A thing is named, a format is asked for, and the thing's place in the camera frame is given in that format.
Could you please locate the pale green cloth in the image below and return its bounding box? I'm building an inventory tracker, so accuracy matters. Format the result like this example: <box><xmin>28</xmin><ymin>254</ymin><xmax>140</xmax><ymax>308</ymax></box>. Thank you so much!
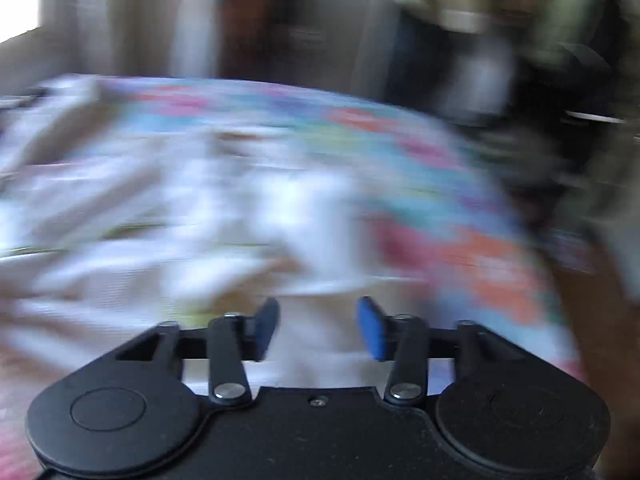
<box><xmin>390</xmin><ymin>0</ymin><xmax>636</xmax><ymax>81</ymax></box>

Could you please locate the brown wooden furniture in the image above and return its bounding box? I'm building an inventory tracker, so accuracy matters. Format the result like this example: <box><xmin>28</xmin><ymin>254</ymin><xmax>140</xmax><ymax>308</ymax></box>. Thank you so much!
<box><xmin>217</xmin><ymin>0</ymin><xmax>278</xmax><ymax>78</ymax></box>

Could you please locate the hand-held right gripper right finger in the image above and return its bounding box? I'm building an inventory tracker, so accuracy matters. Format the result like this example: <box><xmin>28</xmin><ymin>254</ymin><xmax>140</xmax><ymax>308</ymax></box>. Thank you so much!
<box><xmin>356</xmin><ymin>296</ymin><xmax>527</xmax><ymax>407</ymax></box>

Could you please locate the floral patchwork quilt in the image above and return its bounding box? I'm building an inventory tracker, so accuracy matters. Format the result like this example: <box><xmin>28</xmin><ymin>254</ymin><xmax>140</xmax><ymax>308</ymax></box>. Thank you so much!
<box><xmin>95</xmin><ymin>76</ymin><xmax>581</xmax><ymax>391</ymax></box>

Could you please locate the beige curtain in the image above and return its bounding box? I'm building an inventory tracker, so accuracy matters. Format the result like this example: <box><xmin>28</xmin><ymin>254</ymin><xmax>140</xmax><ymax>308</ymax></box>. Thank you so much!
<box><xmin>40</xmin><ymin>0</ymin><xmax>223</xmax><ymax>78</ymax></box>

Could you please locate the white waffle knit garment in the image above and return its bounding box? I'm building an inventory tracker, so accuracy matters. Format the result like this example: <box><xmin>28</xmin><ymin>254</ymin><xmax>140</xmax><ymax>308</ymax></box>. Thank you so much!
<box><xmin>0</xmin><ymin>77</ymin><xmax>451</xmax><ymax>391</ymax></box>

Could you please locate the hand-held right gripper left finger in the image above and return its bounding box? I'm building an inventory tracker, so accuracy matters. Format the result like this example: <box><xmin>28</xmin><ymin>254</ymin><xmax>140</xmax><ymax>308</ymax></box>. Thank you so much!
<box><xmin>115</xmin><ymin>296</ymin><xmax>281</xmax><ymax>407</ymax></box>

